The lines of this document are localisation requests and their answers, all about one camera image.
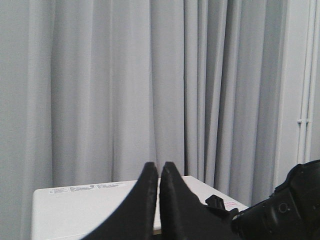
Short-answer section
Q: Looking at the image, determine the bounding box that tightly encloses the grey pleated curtain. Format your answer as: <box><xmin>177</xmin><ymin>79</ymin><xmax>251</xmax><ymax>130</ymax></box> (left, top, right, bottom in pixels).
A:
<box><xmin>0</xmin><ymin>0</ymin><xmax>288</xmax><ymax>240</ymax></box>

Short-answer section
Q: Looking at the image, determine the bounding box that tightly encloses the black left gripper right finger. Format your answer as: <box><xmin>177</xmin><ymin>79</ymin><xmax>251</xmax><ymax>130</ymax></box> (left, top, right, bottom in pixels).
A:
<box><xmin>159</xmin><ymin>162</ymin><xmax>239</xmax><ymax>240</ymax></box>

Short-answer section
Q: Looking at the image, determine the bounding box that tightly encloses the white wall pipe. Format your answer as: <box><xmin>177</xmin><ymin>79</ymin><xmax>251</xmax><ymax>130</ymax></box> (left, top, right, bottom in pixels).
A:
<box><xmin>297</xmin><ymin>0</ymin><xmax>320</xmax><ymax>164</ymax></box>

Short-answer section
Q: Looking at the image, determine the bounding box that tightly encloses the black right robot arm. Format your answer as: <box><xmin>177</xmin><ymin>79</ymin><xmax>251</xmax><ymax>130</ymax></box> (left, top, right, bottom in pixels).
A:
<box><xmin>205</xmin><ymin>160</ymin><xmax>320</xmax><ymax>240</ymax></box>

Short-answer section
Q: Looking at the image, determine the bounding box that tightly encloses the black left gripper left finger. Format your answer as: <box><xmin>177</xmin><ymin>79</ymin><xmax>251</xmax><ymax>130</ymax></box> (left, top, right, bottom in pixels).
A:
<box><xmin>84</xmin><ymin>162</ymin><xmax>158</xmax><ymax>240</ymax></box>

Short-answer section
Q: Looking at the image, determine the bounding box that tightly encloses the cream Toshiba toaster oven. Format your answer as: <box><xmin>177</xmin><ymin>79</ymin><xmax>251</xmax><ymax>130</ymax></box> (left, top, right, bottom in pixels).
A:
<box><xmin>30</xmin><ymin>176</ymin><xmax>248</xmax><ymax>240</ymax></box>

